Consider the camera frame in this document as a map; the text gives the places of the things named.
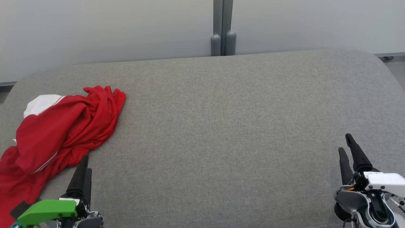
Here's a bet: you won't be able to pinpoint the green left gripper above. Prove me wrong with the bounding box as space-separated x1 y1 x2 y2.
17 155 104 228

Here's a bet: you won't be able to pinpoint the red shirt with white sleeves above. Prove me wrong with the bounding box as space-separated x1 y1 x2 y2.
13 85 127 175

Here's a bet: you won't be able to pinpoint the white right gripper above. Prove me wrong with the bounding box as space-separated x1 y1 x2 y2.
338 134 405 199

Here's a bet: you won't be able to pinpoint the grey fabric ottoman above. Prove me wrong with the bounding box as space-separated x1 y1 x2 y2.
0 49 405 228

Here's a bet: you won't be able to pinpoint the grey post pair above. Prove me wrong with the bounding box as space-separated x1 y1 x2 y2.
211 0 237 56

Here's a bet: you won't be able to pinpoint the red shorts with white stripes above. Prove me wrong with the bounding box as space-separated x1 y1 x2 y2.
0 144 81 227

